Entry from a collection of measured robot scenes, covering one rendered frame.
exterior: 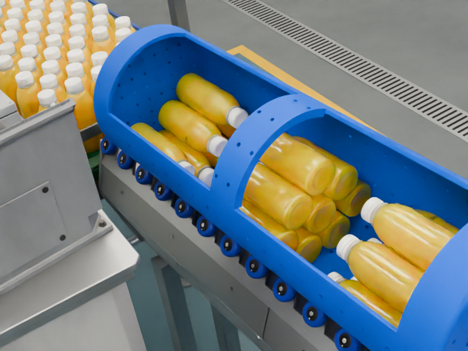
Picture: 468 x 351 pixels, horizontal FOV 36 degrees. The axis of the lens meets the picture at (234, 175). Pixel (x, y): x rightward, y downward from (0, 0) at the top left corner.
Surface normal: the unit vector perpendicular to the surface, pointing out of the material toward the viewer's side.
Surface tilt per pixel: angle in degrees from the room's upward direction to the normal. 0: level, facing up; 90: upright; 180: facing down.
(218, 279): 70
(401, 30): 0
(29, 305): 0
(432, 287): 43
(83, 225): 90
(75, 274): 0
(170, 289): 90
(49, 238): 90
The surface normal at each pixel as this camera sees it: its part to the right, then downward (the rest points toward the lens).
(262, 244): -0.79, 0.40
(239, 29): -0.11, -0.77
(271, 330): -0.77, 0.17
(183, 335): 0.62, 0.44
